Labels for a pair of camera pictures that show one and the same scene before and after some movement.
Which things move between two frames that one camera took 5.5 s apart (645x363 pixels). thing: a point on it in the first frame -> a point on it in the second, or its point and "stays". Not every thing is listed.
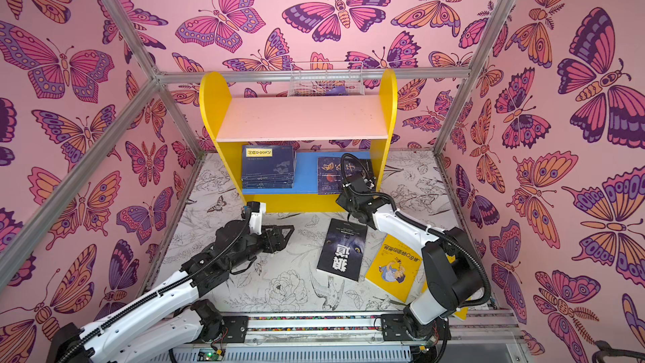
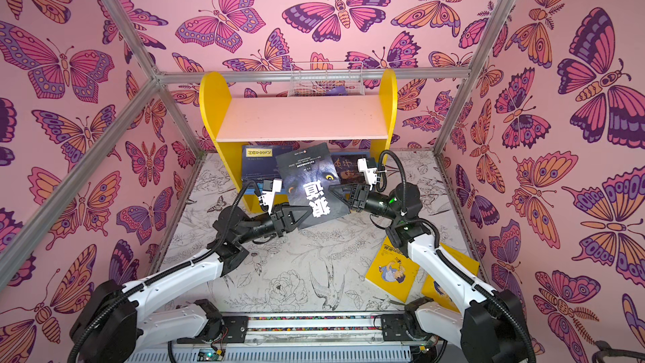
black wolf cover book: [342, 250] -> [308, 173]
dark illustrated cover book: [335, 171] stays
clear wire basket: [326, 79] stays
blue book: [268, 160] stays
